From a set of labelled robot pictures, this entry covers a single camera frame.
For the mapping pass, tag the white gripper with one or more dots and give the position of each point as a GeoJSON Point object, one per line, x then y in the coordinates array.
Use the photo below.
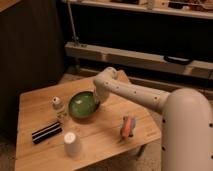
{"type": "Point", "coordinates": [101, 94]}

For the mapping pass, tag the green ceramic bowl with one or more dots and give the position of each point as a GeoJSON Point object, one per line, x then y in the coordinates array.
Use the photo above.
{"type": "Point", "coordinates": [83, 105]}

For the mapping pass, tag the orange blue toy tool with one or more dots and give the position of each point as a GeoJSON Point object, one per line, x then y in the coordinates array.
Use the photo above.
{"type": "Point", "coordinates": [127, 127]}

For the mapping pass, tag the small clear plastic bottle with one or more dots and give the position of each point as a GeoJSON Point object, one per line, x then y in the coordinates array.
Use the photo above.
{"type": "Point", "coordinates": [59, 108]}

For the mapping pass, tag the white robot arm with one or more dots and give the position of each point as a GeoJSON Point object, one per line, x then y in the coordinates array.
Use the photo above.
{"type": "Point", "coordinates": [187, 126]}

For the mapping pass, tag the long wooden shelf beam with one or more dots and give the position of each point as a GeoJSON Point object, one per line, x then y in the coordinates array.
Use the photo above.
{"type": "Point", "coordinates": [137, 59]}

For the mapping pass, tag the wooden folding table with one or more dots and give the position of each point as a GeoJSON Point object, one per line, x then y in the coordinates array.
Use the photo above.
{"type": "Point", "coordinates": [116, 127]}

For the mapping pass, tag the metal stand pole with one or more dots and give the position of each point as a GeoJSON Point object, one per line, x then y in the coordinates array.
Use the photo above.
{"type": "Point", "coordinates": [75, 37]}

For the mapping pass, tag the black white striped case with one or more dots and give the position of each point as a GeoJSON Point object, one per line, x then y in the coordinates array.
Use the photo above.
{"type": "Point", "coordinates": [46, 132]}

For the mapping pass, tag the white upside-down cup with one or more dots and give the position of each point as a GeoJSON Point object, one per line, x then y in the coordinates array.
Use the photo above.
{"type": "Point", "coordinates": [72, 144]}

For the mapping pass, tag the upper wooden shelf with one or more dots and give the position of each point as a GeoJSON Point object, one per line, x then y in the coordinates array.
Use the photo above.
{"type": "Point", "coordinates": [149, 7]}

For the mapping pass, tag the black handle on shelf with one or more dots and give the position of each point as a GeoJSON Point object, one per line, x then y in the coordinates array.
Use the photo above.
{"type": "Point", "coordinates": [177, 61]}

